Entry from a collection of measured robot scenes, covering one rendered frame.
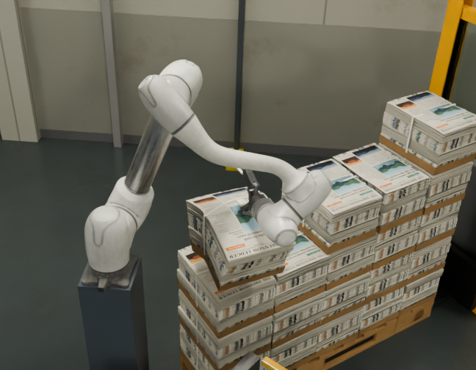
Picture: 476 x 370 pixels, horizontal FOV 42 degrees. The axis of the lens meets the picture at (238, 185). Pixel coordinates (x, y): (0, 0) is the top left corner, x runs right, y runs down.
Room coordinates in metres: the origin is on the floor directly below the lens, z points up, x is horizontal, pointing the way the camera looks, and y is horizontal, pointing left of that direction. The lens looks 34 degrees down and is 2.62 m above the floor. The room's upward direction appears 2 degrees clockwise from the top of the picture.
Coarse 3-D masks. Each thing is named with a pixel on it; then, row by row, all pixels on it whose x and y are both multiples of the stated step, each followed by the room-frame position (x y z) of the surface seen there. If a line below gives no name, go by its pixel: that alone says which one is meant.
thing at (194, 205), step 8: (224, 192) 2.16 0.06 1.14; (232, 192) 2.14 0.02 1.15; (240, 192) 2.14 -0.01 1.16; (192, 200) 2.08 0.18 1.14; (200, 200) 2.07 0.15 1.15; (208, 200) 2.06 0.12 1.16; (216, 200) 2.05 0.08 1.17; (224, 200) 2.04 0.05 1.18; (192, 208) 2.04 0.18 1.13; (200, 208) 1.97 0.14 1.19; (192, 216) 2.04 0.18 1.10; (200, 216) 1.97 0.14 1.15; (192, 224) 2.04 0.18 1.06; (200, 224) 1.97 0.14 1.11; (192, 232) 2.03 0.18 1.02; (200, 232) 1.96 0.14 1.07; (192, 240) 2.03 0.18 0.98; (200, 240) 1.96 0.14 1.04
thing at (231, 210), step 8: (248, 200) 2.03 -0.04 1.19; (208, 208) 1.97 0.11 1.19; (224, 208) 1.97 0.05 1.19; (232, 208) 1.97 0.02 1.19; (248, 208) 1.98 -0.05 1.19; (208, 216) 1.92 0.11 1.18; (216, 216) 1.92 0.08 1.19; (224, 216) 1.92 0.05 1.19; (232, 216) 1.93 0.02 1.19; (208, 224) 1.90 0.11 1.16; (208, 232) 1.89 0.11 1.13; (208, 240) 1.89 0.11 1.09
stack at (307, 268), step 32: (416, 224) 2.46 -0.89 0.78; (192, 256) 2.10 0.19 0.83; (288, 256) 2.13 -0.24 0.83; (320, 256) 2.13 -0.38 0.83; (352, 256) 2.23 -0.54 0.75; (384, 256) 2.35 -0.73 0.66; (192, 288) 2.02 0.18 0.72; (256, 288) 1.93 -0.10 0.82; (288, 288) 2.03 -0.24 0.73; (352, 288) 2.24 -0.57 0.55; (384, 288) 2.37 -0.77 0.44; (192, 320) 2.03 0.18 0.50; (224, 320) 1.85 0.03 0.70; (288, 320) 2.03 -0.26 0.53; (352, 320) 2.27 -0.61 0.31; (192, 352) 2.04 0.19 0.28; (224, 352) 1.84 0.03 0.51; (288, 352) 2.06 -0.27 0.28; (352, 352) 2.30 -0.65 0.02
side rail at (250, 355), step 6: (252, 354) 1.59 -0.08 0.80; (240, 360) 1.55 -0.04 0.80; (246, 360) 1.55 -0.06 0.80; (252, 360) 1.56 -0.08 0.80; (258, 360) 1.56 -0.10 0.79; (234, 366) 1.53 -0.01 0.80; (240, 366) 1.53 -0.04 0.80; (246, 366) 1.53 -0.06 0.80; (252, 366) 1.53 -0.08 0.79; (258, 366) 1.56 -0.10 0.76
